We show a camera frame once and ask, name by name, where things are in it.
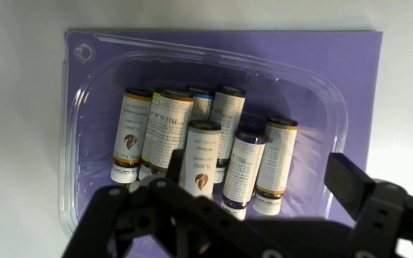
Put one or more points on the white tube dark blue cap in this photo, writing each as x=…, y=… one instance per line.
x=243, y=174

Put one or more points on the clear plastic box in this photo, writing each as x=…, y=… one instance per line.
x=302, y=96

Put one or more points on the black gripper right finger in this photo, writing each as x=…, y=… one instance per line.
x=373, y=202

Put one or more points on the white tube black cap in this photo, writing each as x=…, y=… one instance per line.
x=201, y=159
x=229, y=120

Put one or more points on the white tube light blue band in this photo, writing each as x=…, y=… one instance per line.
x=201, y=106

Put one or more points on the white tube yellow band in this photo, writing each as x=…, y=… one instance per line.
x=166, y=130

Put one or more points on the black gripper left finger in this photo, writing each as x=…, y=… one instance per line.
x=135, y=216

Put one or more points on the purple paper sheet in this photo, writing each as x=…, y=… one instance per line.
x=340, y=73

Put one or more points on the white tube brown cap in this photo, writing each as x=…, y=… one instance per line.
x=276, y=163
x=130, y=137

